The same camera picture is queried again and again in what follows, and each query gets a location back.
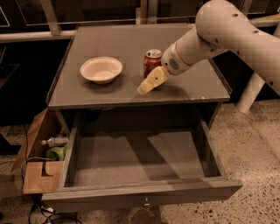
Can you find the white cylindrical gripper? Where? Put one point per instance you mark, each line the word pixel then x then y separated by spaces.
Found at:
pixel 171 60

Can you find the red coke can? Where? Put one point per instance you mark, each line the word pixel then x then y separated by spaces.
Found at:
pixel 151 60

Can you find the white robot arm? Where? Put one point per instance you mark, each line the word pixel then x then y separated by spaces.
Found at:
pixel 219 26

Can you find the open grey top drawer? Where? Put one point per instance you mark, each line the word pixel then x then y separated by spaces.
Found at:
pixel 108 166

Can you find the grey wooden cabinet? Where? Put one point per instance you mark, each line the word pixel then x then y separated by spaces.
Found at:
pixel 202 84

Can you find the white paper bowl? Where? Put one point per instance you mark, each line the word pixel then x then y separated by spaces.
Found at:
pixel 101 70

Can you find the metal window railing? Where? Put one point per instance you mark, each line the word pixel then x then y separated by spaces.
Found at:
pixel 30 20

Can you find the white diagonal pole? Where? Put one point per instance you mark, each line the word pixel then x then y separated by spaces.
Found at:
pixel 250 90

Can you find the brown cardboard box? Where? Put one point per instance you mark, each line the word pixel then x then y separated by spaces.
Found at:
pixel 41 175

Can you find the clear plastic bottle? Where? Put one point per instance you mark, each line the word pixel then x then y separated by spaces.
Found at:
pixel 55 141

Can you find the green plastic bag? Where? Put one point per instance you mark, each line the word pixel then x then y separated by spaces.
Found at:
pixel 56 153

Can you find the metal drawer handle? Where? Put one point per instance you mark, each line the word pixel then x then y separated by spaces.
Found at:
pixel 146 203

